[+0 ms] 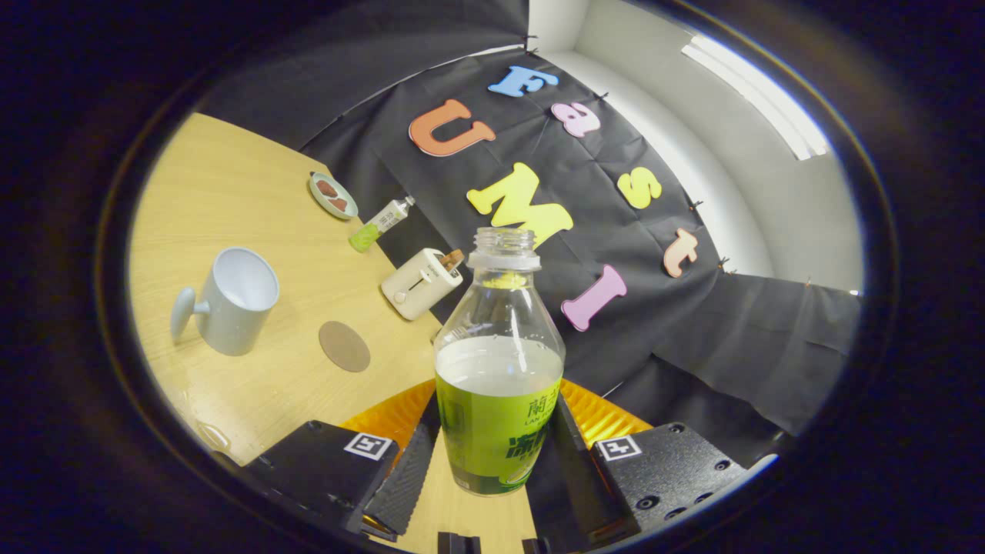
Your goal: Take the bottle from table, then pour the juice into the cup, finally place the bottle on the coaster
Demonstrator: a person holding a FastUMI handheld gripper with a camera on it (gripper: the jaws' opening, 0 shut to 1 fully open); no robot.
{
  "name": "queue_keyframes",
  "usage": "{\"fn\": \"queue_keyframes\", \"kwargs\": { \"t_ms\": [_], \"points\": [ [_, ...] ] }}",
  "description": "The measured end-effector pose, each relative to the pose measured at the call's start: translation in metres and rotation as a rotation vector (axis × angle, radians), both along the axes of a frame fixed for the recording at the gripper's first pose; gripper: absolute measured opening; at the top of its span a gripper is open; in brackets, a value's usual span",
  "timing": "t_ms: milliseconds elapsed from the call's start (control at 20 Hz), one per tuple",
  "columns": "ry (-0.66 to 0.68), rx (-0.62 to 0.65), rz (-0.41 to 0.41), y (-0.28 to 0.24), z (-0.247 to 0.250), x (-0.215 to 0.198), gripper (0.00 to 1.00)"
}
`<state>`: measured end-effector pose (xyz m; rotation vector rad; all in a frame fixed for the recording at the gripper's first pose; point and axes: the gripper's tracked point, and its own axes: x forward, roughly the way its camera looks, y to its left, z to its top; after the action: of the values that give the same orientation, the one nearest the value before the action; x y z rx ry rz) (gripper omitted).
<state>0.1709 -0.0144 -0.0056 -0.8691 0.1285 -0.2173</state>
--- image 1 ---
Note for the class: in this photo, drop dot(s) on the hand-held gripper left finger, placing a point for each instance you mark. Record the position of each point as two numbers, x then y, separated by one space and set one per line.
412 477

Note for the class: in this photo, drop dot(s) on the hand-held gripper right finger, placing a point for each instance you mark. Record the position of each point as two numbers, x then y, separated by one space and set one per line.
577 477

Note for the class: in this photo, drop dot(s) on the green label juice bottle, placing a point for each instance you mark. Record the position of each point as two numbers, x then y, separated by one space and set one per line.
500 431

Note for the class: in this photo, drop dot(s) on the round brown coaster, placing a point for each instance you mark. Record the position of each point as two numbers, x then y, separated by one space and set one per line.
345 346

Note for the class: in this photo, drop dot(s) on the grey cup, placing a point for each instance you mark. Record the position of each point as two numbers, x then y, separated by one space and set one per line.
231 319

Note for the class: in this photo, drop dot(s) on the small capped green bottle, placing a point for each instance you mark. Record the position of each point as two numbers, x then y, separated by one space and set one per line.
377 227

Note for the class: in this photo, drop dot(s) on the white toaster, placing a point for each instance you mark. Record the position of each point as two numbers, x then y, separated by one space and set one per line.
415 286

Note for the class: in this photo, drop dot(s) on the brown bread slice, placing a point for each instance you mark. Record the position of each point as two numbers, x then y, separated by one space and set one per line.
452 258

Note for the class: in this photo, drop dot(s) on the pale green plate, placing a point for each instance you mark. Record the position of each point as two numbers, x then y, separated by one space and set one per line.
319 185

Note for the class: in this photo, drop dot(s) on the wooden table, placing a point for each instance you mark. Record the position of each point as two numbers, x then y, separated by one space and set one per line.
231 192

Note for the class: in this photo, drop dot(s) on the ceiling light panel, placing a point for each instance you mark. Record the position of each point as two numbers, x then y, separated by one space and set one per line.
758 96

